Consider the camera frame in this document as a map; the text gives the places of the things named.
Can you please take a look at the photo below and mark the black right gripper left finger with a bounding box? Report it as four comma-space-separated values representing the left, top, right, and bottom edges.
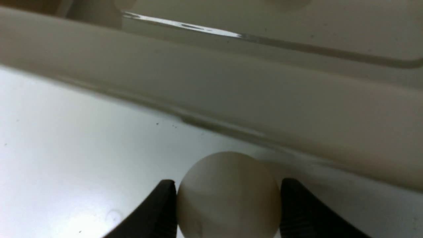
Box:
105, 179, 178, 238

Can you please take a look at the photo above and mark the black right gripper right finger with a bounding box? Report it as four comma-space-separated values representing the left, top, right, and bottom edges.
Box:
280, 178, 369, 238

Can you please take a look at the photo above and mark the plain white ping-pong ball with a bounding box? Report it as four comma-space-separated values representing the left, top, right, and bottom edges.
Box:
176, 152, 282, 238

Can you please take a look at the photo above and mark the tan plastic bin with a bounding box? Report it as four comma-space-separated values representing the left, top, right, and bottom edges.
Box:
1, 0, 422, 191

